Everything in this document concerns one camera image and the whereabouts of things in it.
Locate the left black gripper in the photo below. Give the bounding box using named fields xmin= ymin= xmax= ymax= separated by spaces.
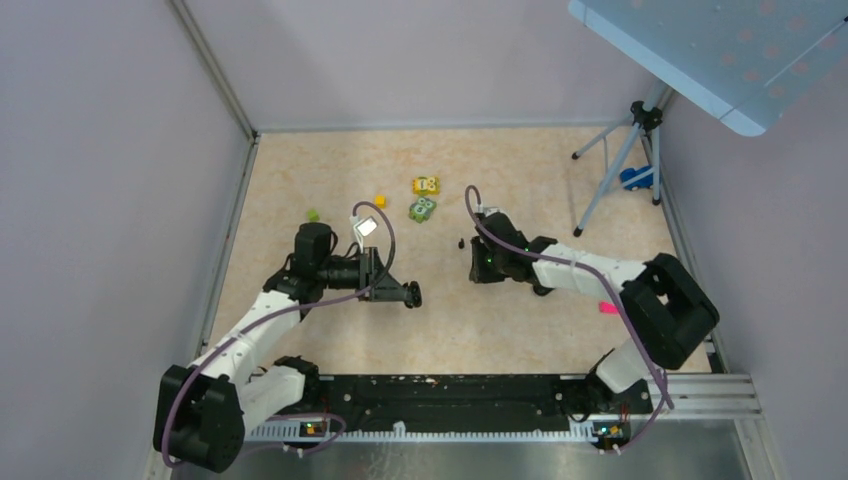
xmin=317 ymin=246 xmax=411 ymax=301

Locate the black earbud charging case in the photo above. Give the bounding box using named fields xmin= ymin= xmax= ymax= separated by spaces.
xmin=403 ymin=281 xmax=423 ymax=309

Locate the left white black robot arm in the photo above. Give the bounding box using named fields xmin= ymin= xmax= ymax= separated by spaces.
xmin=153 ymin=222 xmax=423 ymax=473

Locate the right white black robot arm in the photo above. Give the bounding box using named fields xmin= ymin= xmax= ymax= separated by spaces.
xmin=469 ymin=209 xmax=720 ymax=412

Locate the green number block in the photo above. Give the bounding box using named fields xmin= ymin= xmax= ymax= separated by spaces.
xmin=408 ymin=197 xmax=437 ymax=224

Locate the yellow number block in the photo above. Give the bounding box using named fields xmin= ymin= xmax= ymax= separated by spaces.
xmin=412 ymin=176 xmax=441 ymax=196

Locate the pink marker pen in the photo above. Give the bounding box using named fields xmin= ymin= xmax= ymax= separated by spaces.
xmin=598 ymin=302 xmax=619 ymax=315

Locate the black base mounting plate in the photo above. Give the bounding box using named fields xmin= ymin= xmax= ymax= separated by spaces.
xmin=280 ymin=374 xmax=653 ymax=433

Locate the blue toy car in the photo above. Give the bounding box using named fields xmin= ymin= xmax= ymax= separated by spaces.
xmin=619 ymin=165 xmax=655 ymax=191

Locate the light blue tripod stand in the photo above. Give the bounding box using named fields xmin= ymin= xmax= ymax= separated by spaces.
xmin=571 ymin=80 xmax=672 ymax=237

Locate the light blue calibration board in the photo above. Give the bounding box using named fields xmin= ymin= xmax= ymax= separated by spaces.
xmin=568 ymin=0 xmax=847 ymax=137

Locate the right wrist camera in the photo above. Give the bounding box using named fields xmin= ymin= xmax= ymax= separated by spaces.
xmin=474 ymin=206 xmax=501 ymax=221

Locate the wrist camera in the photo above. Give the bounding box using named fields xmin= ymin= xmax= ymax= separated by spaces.
xmin=474 ymin=206 xmax=501 ymax=221
xmin=349 ymin=215 xmax=379 ymax=251

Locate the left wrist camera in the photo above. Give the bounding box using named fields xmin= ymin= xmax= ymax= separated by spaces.
xmin=349 ymin=215 xmax=379 ymax=251

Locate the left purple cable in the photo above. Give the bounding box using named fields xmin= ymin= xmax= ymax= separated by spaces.
xmin=161 ymin=201 xmax=397 ymax=469

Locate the white cable duct strip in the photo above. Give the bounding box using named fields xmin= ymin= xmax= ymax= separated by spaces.
xmin=245 ymin=420 xmax=597 ymax=444

